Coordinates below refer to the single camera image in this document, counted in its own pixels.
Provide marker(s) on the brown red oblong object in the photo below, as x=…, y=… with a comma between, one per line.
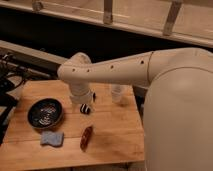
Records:
x=86, y=136

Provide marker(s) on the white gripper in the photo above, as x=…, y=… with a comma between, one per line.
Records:
x=80, y=93

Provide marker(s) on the dark ceramic bowl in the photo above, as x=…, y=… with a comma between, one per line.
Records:
x=45, y=113

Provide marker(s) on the metal window frame rail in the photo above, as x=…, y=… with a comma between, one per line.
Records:
x=188, y=21

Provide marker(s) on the wooden board table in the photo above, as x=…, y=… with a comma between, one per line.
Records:
x=117, y=131

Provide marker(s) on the white ceramic cup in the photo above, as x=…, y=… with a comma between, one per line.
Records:
x=118, y=94

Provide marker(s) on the blue sponge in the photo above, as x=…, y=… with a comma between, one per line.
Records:
x=54, y=139

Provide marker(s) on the black white striped object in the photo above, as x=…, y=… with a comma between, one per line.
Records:
x=85, y=109

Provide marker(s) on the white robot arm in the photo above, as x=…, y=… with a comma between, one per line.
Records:
x=178, y=108

